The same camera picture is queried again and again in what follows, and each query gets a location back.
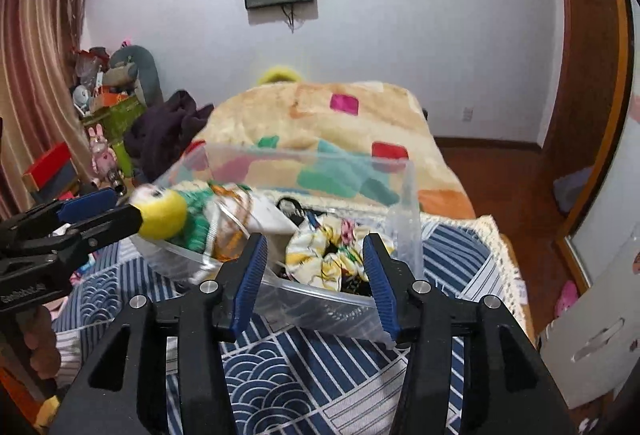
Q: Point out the dark purple clothing pile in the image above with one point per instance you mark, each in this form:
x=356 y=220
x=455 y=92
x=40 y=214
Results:
x=159 y=137

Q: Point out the floral fabric scrunchie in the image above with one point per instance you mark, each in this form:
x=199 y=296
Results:
x=325 y=254

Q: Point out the white orange drawstring pouch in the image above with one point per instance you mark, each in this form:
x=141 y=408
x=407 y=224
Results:
x=234 y=213

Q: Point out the pink bunny doll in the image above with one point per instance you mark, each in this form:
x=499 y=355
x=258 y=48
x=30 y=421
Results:
x=103 y=158

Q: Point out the red flat box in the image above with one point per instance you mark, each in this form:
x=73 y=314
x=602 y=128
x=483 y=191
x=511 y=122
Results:
x=41 y=172

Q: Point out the red striped curtain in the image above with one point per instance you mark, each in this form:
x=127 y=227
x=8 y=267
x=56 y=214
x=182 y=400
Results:
x=39 y=40

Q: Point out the clear plastic storage bin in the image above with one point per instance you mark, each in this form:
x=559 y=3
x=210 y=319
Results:
x=316 y=280

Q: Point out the person's left hand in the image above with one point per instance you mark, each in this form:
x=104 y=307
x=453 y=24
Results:
x=40 y=339

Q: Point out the grey plush toy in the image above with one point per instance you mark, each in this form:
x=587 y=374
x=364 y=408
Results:
x=132 y=70

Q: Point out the yellow felt ball toy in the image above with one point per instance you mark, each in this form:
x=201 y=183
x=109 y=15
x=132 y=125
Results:
x=163 y=211

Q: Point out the green cardboard box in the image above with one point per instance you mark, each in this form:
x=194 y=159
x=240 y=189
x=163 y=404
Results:
x=116 y=121

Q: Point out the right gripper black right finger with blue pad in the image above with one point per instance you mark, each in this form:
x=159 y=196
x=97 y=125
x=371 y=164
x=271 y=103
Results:
x=507 y=388

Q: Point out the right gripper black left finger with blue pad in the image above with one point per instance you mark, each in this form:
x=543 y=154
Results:
x=121 y=388

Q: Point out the green knitted soft toy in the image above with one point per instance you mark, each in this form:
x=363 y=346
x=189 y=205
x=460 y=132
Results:
x=207 y=229

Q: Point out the brown wooden door frame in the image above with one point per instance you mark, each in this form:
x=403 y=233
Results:
x=589 y=109

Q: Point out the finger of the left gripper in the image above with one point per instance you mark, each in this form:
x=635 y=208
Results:
x=102 y=230
x=85 y=207

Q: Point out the white cardboard box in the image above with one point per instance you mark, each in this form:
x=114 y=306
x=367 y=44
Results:
x=593 y=346

